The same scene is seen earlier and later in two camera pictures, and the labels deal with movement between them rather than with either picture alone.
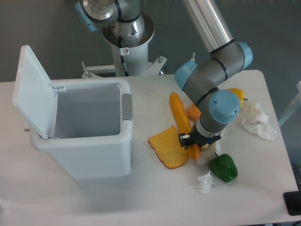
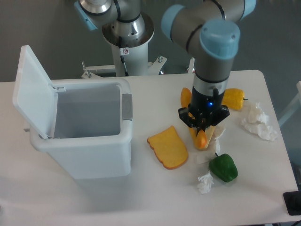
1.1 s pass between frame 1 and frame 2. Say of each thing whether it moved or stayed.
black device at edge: stayed
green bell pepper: stayed
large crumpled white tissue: stayed
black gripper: moved
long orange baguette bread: moved
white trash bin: stayed
